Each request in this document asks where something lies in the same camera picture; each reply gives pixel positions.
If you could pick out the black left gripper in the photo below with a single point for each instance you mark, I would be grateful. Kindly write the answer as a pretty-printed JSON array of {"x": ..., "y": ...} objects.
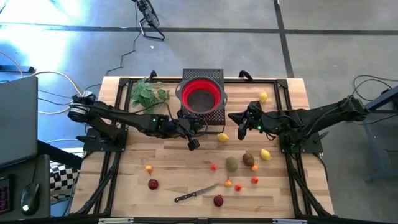
[{"x": 174, "y": 127}]

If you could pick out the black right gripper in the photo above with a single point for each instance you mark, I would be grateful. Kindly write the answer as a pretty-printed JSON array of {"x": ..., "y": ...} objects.
[{"x": 256, "y": 116}]

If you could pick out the yellow lemon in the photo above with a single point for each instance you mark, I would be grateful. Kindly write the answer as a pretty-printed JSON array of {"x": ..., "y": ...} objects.
[
  {"x": 263, "y": 96},
  {"x": 222, "y": 137},
  {"x": 265, "y": 154}
]

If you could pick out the brown kiwi fruit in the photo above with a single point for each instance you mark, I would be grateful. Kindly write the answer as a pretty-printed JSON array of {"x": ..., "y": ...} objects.
[{"x": 248, "y": 159}]

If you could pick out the green kiwi fruit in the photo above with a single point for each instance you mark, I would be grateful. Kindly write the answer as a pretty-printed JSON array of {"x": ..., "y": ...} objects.
[{"x": 231, "y": 164}]

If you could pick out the small orange round fruit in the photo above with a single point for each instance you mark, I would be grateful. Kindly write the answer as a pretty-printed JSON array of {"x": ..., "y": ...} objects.
[{"x": 214, "y": 167}]

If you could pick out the red collapsible colander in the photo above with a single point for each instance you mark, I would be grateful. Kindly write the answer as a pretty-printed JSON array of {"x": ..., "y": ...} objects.
[{"x": 192, "y": 87}]

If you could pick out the small orange pear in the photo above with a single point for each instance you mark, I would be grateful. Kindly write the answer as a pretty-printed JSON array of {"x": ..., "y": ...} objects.
[
  {"x": 254, "y": 168},
  {"x": 149, "y": 169},
  {"x": 228, "y": 183}
]

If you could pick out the dark red pomegranate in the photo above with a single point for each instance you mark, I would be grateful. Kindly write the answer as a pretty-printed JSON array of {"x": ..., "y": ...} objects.
[
  {"x": 153, "y": 184},
  {"x": 218, "y": 200}
]

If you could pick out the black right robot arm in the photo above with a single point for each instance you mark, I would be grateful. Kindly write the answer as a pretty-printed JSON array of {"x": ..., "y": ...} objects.
[{"x": 311, "y": 116}]

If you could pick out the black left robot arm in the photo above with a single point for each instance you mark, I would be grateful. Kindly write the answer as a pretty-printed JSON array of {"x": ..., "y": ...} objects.
[{"x": 124, "y": 117}]

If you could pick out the black perforated metal stand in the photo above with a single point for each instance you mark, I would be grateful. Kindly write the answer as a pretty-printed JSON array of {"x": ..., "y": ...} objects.
[{"x": 217, "y": 117}]

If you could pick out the potted green plant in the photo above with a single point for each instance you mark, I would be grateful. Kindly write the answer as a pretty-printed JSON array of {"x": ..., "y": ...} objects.
[{"x": 146, "y": 93}]

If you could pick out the black floor fan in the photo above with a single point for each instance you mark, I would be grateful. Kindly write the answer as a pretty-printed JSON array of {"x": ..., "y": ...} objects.
[{"x": 149, "y": 12}]

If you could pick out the blue-grey metal table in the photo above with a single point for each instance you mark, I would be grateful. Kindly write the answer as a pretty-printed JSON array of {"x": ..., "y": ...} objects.
[{"x": 371, "y": 146}]

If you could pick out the black white checkerboard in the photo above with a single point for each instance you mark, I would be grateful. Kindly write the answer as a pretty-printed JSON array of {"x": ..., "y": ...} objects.
[{"x": 62, "y": 180}]

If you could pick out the dark desk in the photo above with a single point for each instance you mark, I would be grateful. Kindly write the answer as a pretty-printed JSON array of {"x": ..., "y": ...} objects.
[{"x": 43, "y": 193}]

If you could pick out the black computer mouse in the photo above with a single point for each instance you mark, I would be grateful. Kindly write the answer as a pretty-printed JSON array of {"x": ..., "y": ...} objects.
[{"x": 29, "y": 199}]

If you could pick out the black power strip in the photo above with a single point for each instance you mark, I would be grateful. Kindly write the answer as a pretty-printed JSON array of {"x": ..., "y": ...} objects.
[{"x": 15, "y": 69}]

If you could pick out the black keyboard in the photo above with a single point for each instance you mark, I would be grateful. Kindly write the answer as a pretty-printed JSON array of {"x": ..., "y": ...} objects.
[{"x": 4, "y": 196}]

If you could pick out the black aluminium rig frame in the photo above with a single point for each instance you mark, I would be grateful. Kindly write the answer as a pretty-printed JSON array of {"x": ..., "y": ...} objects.
[{"x": 161, "y": 219}]

